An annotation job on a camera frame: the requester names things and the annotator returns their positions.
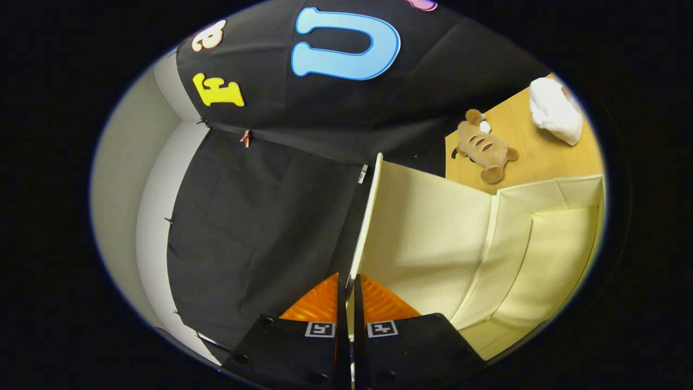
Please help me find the brown plush toy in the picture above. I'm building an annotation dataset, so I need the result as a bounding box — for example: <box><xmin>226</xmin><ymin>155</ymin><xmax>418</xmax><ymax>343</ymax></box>
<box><xmin>452</xmin><ymin>108</ymin><xmax>519</xmax><ymax>185</ymax></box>

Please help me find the grey fabric storage box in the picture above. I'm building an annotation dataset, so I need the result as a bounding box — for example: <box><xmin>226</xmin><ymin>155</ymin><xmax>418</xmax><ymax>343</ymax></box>
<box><xmin>346</xmin><ymin>153</ymin><xmax>606</xmax><ymax>361</ymax></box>

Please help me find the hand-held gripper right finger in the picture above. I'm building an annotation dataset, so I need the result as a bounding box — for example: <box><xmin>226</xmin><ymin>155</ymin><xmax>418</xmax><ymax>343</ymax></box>
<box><xmin>353</xmin><ymin>274</ymin><xmax>485</xmax><ymax>390</ymax></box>

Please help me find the white plush toy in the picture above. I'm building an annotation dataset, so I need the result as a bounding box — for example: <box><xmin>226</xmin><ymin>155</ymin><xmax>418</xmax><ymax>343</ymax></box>
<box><xmin>529</xmin><ymin>77</ymin><xmax>584</xmax><ymax>146</ymax></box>

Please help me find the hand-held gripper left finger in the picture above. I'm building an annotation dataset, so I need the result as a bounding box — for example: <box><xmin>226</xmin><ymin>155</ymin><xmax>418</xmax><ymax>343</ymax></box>
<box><xmin>219</xmin><ymin>272</ymin><xmax>350</xmax><ymax>390</ymax></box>

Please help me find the black backdrop cloth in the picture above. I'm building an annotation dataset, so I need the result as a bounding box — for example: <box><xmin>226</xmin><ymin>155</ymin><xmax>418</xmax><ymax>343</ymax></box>
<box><xmin>165</xmin><ymin>0</ymin><xmax>553</xmax><ymax>363</ymax></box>

